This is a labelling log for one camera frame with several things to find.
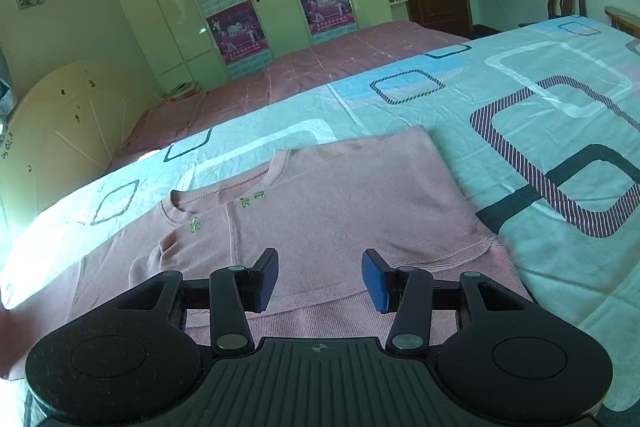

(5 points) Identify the stack of books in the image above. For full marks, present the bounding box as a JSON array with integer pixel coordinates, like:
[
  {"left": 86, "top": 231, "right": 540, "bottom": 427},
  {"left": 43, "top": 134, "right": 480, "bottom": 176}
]
[{"left": 164, "top": 82, "right": 202, "bottom": 102}]

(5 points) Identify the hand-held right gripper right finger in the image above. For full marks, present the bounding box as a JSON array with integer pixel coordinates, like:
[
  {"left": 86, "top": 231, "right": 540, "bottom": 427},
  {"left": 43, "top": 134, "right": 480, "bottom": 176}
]
[{"left": 361, "top": 249, "right": 525, "bottom": 352}]

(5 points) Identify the cream bed headboard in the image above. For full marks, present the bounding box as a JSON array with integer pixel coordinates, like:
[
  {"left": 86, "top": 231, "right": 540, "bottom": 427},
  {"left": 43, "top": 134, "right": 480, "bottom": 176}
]
[{"left": 0, "top": 61, "right": 161, "bottom": 218}]

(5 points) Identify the wooden bed footboard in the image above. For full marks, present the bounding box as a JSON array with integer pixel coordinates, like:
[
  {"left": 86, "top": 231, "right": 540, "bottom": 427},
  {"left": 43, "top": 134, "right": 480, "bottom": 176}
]
[{"left": 604, "top": 5, "right": 640, "bottom": 38}]

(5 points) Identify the pink long-sleeve shirt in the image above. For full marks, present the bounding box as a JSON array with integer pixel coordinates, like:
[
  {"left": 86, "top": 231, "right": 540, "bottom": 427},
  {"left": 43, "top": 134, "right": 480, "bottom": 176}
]
[{"left": 0, "top": 124, "right": 536, "bottom": 388}]

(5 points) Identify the light blue patterned blanket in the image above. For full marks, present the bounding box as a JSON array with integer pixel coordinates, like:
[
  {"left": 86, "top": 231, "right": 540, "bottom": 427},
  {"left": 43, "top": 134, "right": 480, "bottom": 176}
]
[{"left": 0, "top": 14, "right": 640, "bottom": 427}]

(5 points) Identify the pink bed sheet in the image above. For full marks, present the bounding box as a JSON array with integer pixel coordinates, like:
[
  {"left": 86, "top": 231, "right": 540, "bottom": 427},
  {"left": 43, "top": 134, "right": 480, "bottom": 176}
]
[{"left": 107, "top": 19, "right": 473, "bottom": 170}]

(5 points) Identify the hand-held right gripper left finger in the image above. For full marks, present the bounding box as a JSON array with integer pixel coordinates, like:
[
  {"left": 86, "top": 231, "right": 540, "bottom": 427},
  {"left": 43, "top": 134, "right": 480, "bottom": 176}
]
[{"left": 116, "top": 248, "right": 280, "bottom": 356}]

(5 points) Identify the wall poster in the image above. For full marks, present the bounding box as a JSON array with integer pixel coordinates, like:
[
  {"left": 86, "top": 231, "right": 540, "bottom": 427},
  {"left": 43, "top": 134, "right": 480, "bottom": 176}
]
[
  {"left": 206, "top": 0, "right": 266, "bottom": 65},
  {"left": 295, "top": 0, "right": 358, "bottom": 44}
]

